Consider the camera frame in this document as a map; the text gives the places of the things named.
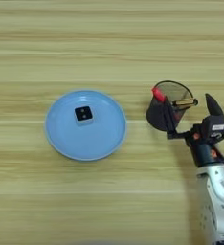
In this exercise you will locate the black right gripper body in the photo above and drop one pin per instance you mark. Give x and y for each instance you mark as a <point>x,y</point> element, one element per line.
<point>206,154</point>

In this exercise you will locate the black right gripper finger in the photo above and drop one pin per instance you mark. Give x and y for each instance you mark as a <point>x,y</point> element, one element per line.
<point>213,106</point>
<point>170,119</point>

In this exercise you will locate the black mesh pen cup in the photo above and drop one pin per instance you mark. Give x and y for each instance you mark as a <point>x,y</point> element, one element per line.
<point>156,116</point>

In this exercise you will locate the red pen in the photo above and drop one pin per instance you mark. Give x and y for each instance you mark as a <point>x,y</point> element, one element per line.
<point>158,94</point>

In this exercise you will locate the round light blue plate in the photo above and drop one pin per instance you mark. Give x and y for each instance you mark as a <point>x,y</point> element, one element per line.
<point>85,140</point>

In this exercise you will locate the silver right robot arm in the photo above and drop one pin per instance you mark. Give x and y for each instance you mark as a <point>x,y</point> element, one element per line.
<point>217,204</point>

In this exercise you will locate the small black and white cube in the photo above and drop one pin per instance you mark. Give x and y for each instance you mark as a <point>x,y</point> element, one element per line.
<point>83,114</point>

